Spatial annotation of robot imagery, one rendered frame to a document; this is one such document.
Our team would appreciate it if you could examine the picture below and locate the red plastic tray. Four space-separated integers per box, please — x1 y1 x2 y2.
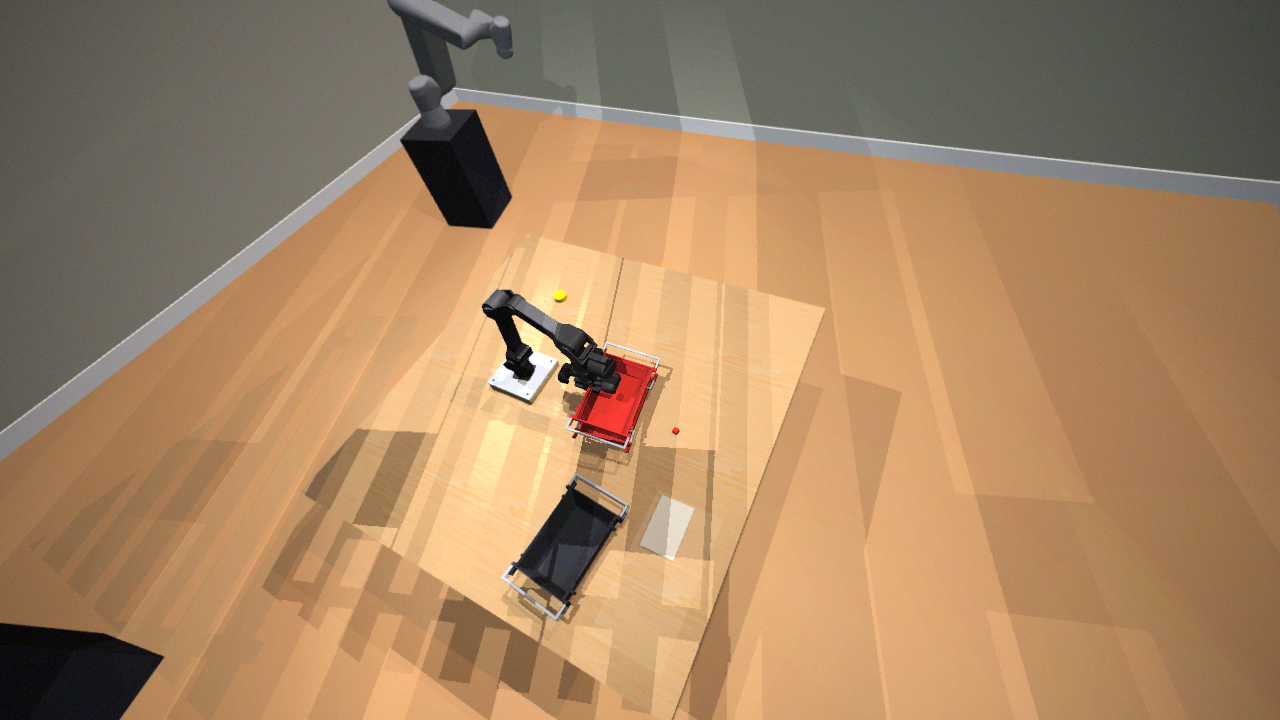
572 373 658 454

